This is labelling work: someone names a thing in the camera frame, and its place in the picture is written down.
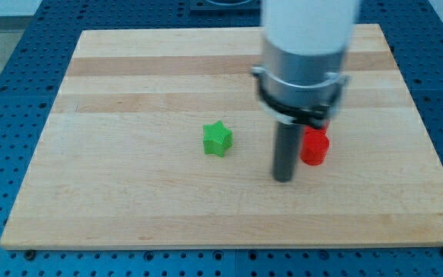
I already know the green star block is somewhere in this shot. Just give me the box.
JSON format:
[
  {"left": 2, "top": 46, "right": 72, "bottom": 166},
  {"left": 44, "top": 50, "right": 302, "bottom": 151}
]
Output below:
[{"left": 202, "top": 121, "right": 233, "bottom": 157}]

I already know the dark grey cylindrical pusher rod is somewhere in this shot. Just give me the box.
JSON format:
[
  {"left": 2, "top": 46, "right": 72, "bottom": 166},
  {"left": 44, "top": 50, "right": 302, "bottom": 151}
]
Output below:
[{"left": 272, "top": 122, "right": 303, "bottom": 182}]

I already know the red cylinder block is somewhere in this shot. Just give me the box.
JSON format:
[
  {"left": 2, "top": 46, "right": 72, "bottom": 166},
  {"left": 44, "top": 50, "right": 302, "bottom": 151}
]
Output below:
[{"left": 299, "top": 128, "right": 330, "bottom": 166}]

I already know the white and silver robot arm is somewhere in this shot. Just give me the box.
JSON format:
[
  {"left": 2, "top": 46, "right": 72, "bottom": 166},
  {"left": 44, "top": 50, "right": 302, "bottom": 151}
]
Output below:
[{"left": 252, "top": 0, "right": 361, "bottom": 128}]

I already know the red star block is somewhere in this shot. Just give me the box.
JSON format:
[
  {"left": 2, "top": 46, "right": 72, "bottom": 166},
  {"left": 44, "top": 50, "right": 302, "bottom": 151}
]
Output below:
[{"left": 304, "top": 121, "right": 330, "bottom": 135}]

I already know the light wooden board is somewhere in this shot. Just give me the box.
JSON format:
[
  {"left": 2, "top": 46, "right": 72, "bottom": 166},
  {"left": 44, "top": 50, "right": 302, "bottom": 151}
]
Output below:
[{"left": 0, "top": 24, "right": 443, "bottom": 250}]

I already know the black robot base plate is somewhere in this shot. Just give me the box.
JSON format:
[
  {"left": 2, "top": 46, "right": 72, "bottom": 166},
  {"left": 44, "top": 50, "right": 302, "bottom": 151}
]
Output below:
[{"left": 187, "top": 0, "right": 262, "bottom": 12}]

